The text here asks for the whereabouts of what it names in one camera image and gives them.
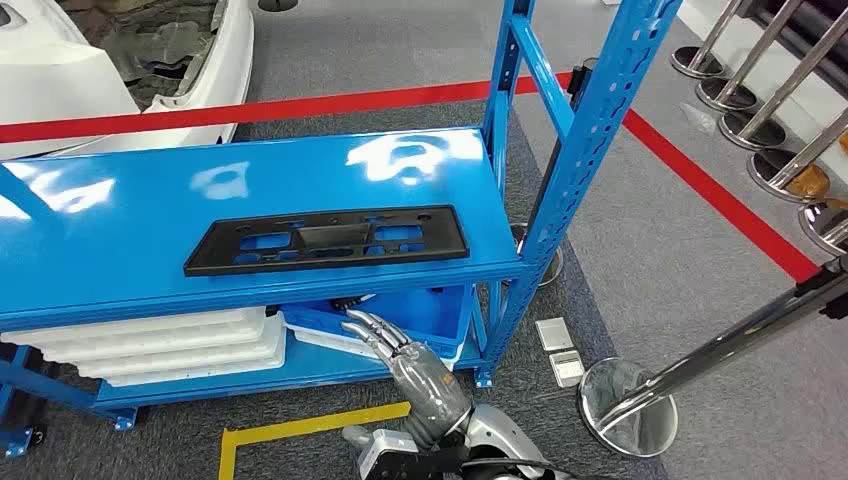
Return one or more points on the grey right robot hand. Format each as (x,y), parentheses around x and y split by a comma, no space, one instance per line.
(424,384)

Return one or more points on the long black plastic panel part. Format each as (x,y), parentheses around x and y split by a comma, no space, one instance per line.
(437,232)

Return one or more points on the blue metal shelf rack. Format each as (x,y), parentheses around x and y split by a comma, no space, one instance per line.
(132,232)

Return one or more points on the chrome stanchion behind shelf rack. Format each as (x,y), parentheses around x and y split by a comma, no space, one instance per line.
(583,76)

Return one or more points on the blue plastic bin with parts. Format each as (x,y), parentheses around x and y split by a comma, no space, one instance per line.
(424,318)

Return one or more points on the yellow floor tape square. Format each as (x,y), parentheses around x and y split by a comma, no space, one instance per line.
(298,428)

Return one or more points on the silver floor socket plate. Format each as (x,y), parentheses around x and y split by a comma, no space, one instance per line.
(567,369)
(554,334)

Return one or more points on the chrome stanchion with black head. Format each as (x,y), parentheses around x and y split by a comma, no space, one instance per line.
(729,338)

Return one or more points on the long red barrier belt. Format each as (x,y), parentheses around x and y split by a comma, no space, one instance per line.
(265,109)

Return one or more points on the short red barrier belt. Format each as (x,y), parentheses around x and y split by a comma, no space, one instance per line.
(722,199)

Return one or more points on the clear plastic wrapper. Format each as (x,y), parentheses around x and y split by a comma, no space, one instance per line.
(699,118)

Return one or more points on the spare chrome stanchion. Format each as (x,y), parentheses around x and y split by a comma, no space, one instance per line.
(762,136)
(818,228)
(762,171)
(719,93)
(696,64)

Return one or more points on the black round floor base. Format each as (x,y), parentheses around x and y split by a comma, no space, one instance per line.
(278,4)

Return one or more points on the brown packet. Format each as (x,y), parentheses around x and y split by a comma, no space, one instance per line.
(807,182)

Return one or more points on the white car body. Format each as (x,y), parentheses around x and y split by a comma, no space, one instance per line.
(40,86)

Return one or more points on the black camera bracket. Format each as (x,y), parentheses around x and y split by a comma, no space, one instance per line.
(444,460)

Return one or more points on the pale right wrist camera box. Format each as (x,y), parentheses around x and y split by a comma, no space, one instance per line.
(384,457)

